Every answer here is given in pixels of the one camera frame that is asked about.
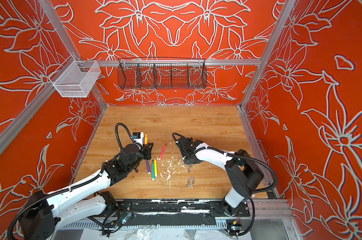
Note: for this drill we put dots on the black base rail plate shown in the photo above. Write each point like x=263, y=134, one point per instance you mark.
x=170, y=212

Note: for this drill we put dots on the grey cable duct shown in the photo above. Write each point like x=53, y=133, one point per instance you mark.
x=88, y=224

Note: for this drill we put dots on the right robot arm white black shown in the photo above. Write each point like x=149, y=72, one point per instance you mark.
x=244, y=172

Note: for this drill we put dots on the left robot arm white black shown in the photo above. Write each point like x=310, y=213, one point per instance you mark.
x=43, y=212

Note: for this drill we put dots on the yellow marker pen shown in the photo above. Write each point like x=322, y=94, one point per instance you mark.
x=155, y=165

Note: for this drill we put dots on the black wire basket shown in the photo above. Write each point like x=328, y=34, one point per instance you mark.
x=162, y=74

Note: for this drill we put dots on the green marker pen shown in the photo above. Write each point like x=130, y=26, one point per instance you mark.
x=153, y=170

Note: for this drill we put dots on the pink marker pen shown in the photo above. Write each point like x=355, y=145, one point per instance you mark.
x=163, y=152

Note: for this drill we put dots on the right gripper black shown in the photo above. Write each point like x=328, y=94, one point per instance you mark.
x=183, y=155

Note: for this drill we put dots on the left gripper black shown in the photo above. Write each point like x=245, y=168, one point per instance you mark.
x=147, y=150

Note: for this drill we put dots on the white mesh basket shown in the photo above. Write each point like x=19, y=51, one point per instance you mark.
x=76, y=81

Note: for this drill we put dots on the purple marker pen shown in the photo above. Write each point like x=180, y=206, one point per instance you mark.
x=149, y=167

